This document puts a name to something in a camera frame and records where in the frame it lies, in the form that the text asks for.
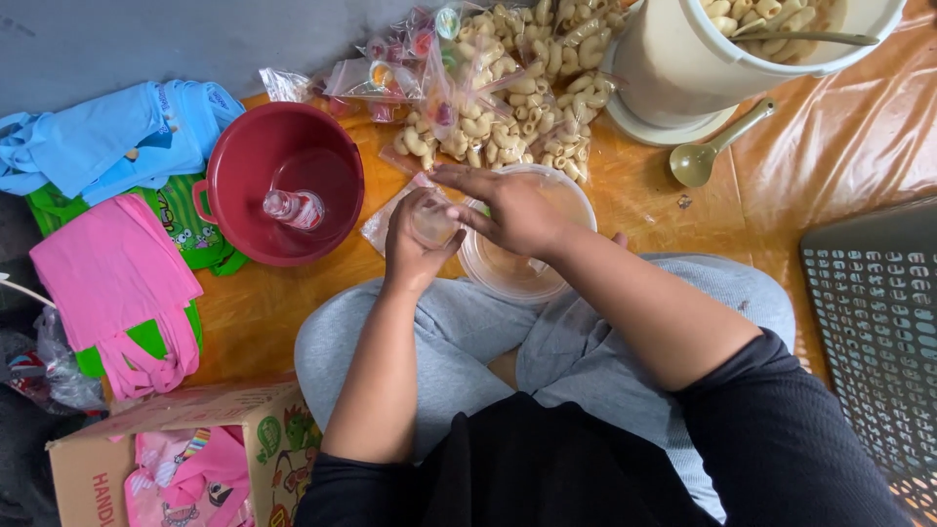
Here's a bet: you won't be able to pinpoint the beige plastic ladle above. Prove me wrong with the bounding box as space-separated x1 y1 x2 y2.
669 97 777 189

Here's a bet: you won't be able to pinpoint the small clear bottle red label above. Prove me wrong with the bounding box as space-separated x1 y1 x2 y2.
262 189 326 233

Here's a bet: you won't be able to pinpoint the plain green tote bag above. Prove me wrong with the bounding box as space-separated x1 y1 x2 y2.
73 299 205 379

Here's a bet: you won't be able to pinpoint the crumpled clear plastic wrapper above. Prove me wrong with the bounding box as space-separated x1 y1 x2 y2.
258 67 317 104

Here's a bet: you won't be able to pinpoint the pink printed bags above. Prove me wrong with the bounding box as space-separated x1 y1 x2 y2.
122 426 255 527

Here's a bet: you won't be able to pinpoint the person's grey trousers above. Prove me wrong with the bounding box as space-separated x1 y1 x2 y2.
294 252 798 525

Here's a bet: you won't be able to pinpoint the loose macaroni snacks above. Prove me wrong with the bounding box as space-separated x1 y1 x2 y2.
699 0 837 64

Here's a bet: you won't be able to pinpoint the green cartoon tote bag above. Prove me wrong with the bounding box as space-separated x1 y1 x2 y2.
25 173 250 278

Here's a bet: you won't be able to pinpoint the beige plastic spoon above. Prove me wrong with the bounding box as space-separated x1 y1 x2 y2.
732 29 881 48

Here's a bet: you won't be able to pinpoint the cream plastic bucket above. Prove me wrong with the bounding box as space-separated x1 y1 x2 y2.
611 0 909 131

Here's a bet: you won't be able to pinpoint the pile of macaroni snack packets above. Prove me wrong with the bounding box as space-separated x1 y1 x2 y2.
313 0 632 185

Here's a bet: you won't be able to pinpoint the grey perforated plastic basket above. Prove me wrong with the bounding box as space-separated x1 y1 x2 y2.
798 196 937 527

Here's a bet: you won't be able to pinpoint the person's black shirt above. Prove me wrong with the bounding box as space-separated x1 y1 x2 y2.
293 327 914 527

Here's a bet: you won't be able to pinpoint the clear round plastic container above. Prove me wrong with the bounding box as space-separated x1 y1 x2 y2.
457 164 598 305

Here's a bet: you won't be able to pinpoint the pink tote bags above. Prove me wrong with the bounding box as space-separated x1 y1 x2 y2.
29 193 205 403

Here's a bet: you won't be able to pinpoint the person's right hand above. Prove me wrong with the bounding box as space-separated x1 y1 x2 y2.
428 162 580 261

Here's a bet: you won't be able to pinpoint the thin white stick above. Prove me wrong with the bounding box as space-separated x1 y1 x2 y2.
0 274 57 309

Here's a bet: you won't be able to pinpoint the small clear plastic bag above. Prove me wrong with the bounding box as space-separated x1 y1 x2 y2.
359 174 469 259

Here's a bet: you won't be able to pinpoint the orange plastic sheet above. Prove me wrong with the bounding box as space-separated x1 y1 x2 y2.
179 0 937 390

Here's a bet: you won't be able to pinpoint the blue tote bags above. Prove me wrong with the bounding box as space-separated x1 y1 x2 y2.
0 79 247 208

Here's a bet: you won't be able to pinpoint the red plastic bowl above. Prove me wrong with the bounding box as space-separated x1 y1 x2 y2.
192 101 366 268

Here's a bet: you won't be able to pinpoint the printed cardboard box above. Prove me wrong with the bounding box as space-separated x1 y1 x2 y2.
45 376 324 527

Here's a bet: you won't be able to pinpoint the person's left hand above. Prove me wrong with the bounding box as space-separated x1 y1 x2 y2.
384 189 467 294

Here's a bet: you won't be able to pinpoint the crumpled clear plastic sack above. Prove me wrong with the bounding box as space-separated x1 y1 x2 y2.
0 306 108 416

